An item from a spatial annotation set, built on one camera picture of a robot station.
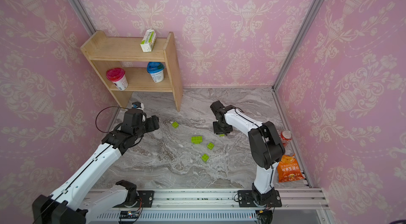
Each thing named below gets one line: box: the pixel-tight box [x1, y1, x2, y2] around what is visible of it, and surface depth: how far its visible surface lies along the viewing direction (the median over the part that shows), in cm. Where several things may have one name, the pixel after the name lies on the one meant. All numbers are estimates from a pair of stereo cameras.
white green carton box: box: [140, 28, 157, 53], surface depth 79 cm
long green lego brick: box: [190, 135, 203, 145], surface depth 92 cm
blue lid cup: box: [146, 61, 165, 83], surface depth 91 cm
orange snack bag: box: [277, 154, 305, 183], surface depth 79 cm
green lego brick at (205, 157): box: [201, 153, 210, 163], surface depth 88 cm
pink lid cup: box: [105, 67, 129, 91], surface depth 87 cm
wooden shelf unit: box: [80, 30, 184, 112], surface depth 84 cm
